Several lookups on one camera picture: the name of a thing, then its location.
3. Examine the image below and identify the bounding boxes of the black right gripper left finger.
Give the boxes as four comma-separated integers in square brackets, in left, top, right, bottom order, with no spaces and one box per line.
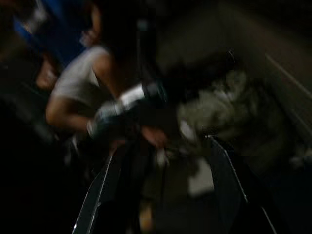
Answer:
[74,151,137,234]

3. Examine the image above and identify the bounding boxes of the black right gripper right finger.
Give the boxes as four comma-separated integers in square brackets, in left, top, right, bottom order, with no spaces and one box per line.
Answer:
[185,136,277,234]

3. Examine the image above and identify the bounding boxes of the olive green bag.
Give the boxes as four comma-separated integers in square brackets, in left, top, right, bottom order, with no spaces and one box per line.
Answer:
[176,69,295,161]

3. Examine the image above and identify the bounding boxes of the person in grey shirt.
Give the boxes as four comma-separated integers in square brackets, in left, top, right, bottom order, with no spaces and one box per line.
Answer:
[36,2,169,149]

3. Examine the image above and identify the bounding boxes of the blue plastic object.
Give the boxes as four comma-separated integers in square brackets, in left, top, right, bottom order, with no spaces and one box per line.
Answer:
[12,0,86,57]

